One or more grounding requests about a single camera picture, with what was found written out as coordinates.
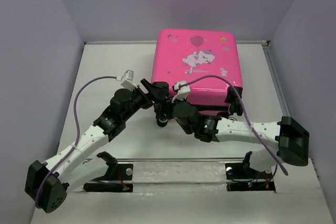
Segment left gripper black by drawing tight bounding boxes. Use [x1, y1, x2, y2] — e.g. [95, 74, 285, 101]
[123, 80, 169, 122]

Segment pink hard-shell suitcase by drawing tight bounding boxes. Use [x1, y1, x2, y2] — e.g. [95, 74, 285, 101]
[152, 28, 243, 127]

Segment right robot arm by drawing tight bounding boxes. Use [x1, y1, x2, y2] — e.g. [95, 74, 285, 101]
[172, 102, 310, 178]

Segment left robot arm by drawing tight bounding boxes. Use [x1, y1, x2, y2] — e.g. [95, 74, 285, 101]
[25, 79, 166, 213]

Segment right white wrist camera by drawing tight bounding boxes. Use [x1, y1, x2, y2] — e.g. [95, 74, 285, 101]
[172, 81, 191, 103]

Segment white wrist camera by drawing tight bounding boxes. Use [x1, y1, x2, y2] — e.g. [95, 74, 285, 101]
[172, 81, 191, 103]
[116, 70, 137, 90]

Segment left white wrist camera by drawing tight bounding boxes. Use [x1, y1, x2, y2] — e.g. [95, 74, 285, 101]
[116, 70, 137, 90]

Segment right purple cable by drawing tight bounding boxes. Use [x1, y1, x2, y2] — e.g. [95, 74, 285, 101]
[181, 75, 289, 176]

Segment purple cable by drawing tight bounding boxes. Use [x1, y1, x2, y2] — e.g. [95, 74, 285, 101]
[181, 75, 289, 176]
[34, 76, 124, 207]

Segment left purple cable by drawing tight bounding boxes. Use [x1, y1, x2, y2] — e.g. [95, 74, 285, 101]
[34, 76, 124, 207]

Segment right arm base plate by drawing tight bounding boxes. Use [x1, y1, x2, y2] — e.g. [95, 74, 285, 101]
[225, 163, 277, 192]

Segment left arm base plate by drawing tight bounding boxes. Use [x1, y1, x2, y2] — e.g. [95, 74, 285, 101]
[83, 163, 133, 193]

